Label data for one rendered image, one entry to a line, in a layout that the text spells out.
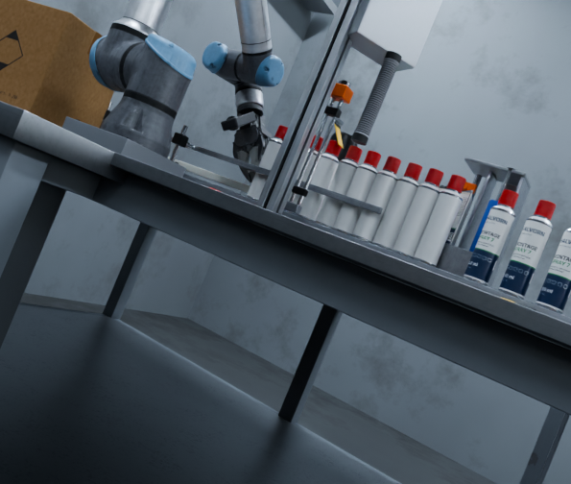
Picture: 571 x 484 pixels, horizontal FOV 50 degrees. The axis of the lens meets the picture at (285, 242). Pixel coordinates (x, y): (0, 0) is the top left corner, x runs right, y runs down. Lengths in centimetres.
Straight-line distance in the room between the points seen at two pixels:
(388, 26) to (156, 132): 56
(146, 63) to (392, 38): 54
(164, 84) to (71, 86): 41
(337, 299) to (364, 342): 348
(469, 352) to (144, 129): 83
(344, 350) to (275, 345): 54
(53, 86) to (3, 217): 76
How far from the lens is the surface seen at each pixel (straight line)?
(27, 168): 89
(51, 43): 162
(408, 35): 146
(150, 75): 131
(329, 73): 139
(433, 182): 138
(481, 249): 131
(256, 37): 151
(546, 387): 68
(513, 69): 446
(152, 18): 146
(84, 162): 92
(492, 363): 69
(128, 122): 129
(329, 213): 143
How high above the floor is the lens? 79
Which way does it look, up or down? 1 degrees up
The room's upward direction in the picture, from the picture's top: 22 degrees clockwise
